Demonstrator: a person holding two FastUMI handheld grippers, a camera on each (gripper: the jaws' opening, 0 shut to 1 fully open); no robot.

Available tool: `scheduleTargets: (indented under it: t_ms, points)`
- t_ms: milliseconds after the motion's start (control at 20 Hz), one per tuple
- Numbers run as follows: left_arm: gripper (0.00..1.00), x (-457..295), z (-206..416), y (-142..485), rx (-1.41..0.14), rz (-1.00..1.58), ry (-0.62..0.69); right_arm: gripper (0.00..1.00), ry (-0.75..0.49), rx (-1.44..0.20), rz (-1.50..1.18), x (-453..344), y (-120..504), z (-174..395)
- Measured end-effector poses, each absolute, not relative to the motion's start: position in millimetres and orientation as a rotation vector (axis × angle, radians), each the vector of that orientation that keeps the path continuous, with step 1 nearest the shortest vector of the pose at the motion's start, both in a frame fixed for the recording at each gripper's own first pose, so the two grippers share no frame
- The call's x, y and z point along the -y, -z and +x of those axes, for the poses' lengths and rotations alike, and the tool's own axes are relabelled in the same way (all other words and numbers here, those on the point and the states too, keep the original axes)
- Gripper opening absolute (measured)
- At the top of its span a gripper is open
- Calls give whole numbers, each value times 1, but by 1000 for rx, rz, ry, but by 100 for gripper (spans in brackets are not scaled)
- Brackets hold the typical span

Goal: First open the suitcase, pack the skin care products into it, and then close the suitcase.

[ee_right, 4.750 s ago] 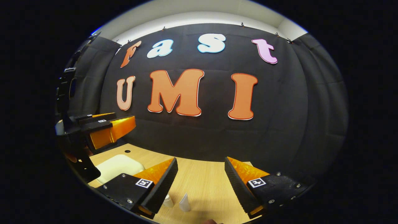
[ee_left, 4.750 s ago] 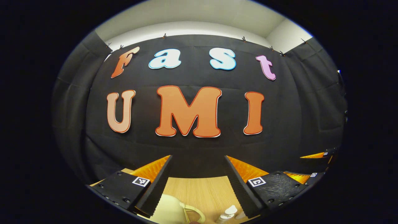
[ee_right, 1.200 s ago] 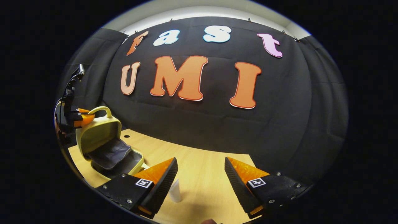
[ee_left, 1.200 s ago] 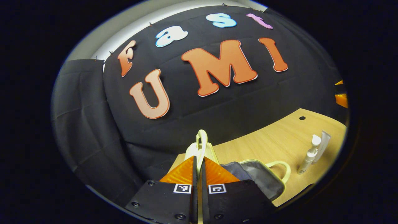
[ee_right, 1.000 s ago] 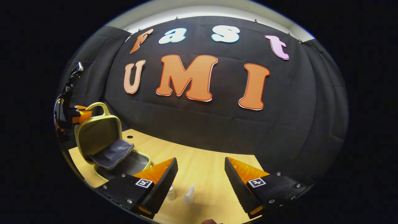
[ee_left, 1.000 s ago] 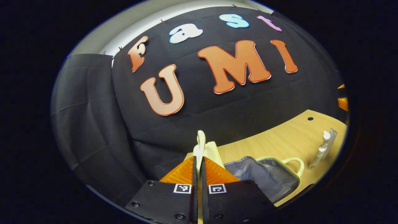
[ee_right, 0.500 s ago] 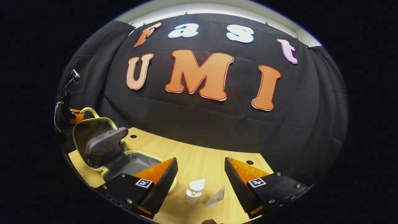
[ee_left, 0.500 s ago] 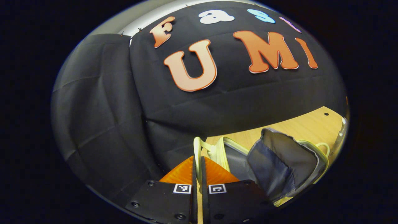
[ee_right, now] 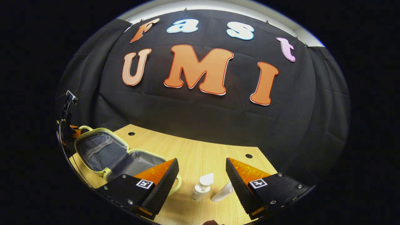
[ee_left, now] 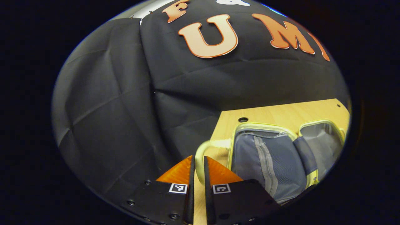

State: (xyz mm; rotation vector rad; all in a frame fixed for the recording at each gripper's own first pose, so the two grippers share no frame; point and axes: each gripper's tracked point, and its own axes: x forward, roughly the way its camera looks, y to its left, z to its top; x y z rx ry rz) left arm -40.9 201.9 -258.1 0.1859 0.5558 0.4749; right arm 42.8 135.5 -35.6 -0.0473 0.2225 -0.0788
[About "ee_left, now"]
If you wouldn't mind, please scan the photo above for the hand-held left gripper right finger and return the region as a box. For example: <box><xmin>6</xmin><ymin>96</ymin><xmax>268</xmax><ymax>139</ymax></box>
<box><xmin>203</xmin><ymin>156</ymin><xmax>282</xmax><ymax>225</ymax></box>

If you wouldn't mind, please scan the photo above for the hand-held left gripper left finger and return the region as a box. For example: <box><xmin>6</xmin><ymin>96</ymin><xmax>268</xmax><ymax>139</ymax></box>
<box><xmin>120</xmin><ymin>155</ymin><xmax>196</xmax><ymax>225</ymax></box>

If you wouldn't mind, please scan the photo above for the cream yellow suitcase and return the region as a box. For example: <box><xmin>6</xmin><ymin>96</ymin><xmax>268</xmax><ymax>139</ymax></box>
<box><xmin>195</xmin><ymin>119</ymin><xmax>346</xmax><ymax>205</ymax></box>

